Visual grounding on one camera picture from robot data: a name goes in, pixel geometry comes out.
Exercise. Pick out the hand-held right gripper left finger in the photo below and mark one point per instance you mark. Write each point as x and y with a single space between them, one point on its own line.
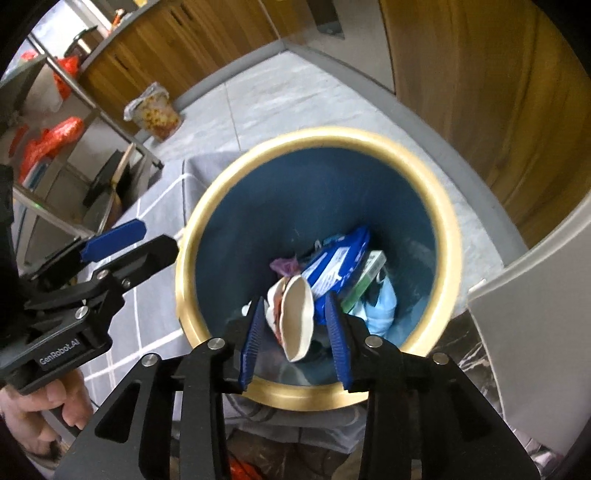
251 341

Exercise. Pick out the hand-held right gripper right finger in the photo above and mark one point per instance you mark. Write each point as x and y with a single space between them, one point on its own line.
339 341

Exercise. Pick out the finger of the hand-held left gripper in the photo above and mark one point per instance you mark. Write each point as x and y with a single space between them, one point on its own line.
147 256
115 237

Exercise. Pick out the white red-lined cup wrapper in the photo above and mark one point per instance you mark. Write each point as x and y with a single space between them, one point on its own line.
295 318

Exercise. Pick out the blue face mask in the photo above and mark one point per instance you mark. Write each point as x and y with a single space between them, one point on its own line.
383 307

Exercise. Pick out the green white carton box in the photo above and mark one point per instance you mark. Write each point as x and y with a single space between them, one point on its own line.
369 277

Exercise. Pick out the blue white snack packet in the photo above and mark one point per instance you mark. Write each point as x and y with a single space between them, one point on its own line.
339 263

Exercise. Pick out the purple wrapper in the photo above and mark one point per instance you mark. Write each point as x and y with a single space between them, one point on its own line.
284 265

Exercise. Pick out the blue bin with yellow rim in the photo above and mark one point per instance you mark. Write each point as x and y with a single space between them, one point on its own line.
300 207

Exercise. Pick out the person's left hand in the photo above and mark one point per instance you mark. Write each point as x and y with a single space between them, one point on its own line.
41 410

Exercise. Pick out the grey checked cloth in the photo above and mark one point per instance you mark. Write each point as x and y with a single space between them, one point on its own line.
152 323

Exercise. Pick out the steel shelf rack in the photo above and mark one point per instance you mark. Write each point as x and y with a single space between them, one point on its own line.
60 166

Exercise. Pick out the large orange plastic bag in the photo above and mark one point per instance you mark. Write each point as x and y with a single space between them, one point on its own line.
60 134

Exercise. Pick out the floral bin with liner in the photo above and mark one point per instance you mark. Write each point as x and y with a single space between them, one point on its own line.
157 117

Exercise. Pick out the small hanging orange bag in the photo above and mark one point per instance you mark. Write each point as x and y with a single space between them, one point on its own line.
67 69

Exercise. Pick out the white appliance side panel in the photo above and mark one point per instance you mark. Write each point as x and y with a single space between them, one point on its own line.
531 323

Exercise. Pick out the grey kitchen countertop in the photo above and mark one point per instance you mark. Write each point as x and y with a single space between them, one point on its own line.
106 41

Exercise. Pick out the copper coloured pot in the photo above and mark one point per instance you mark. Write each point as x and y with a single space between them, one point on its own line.
83 44

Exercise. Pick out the wooden kitchen cabinets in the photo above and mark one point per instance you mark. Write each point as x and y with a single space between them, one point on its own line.
485 92

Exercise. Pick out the stainless built-in oven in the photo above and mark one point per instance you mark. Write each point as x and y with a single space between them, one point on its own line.
360 46

